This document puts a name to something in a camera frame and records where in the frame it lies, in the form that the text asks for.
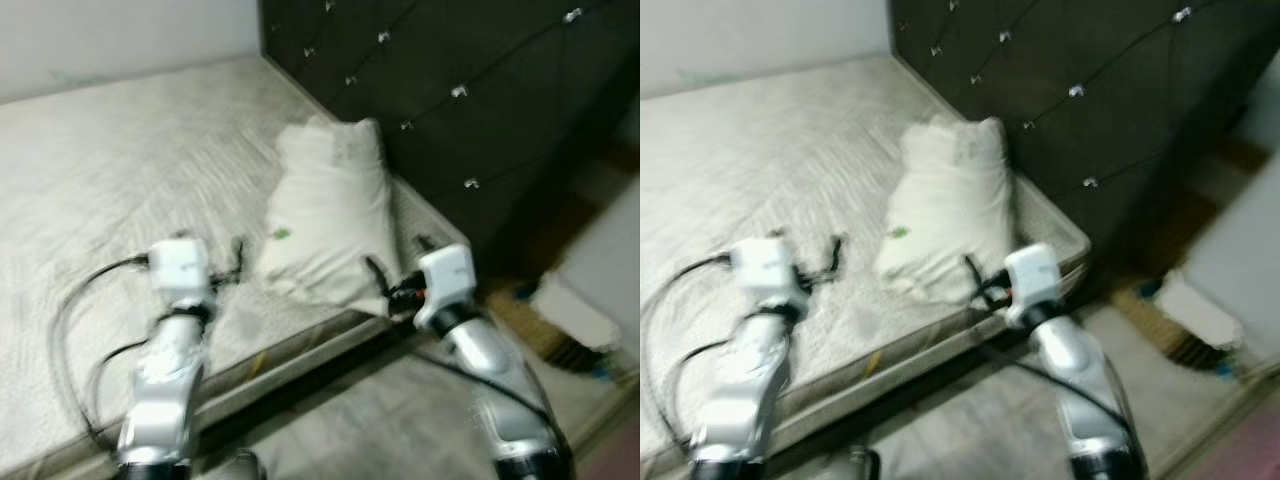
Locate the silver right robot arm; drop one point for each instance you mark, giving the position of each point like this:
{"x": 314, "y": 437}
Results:
{"x": 1080, "y": 370}
{"x": 490, "y": 360}

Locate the silver robot left leg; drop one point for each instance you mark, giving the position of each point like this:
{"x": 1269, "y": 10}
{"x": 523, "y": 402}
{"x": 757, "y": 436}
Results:
{"x": 862, "y": 465}
{"x": 240, "y": 468}

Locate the white patterned mattress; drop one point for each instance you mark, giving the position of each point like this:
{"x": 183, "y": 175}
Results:
{"x": 760, "y": 150}
{"x": 120, "y": 150}

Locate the white jagged foam board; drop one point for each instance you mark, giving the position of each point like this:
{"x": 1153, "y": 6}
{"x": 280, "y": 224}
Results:
{"x": 575, "y": 310}
{"x": 1195, "y": 305}

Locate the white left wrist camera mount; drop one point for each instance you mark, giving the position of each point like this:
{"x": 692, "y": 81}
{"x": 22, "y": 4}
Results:
{"x": 765, "y": 268}
{"x": 180, "y": 265}

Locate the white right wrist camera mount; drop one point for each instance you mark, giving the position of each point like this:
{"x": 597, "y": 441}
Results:
{"x": 445, "y": 280}
{"x": 1032, "y": 280}

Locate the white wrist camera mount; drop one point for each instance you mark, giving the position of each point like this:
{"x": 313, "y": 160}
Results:
{"x": 445, "y": 280}
{"x": 765, "y": 268}
{"x": 1032, "y": 280}
{"x": 180, "y": 265}

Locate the white printed pillow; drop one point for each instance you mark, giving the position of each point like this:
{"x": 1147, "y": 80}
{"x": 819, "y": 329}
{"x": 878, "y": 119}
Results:
{"x": 950, "y": 210}
{"x": 330, "y": 210}

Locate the dark tufted headboard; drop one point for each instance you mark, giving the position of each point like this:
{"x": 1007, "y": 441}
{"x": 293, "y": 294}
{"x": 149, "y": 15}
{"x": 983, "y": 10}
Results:
{"x": 1100, "y": 60}
{"x": 480, "y": 60}

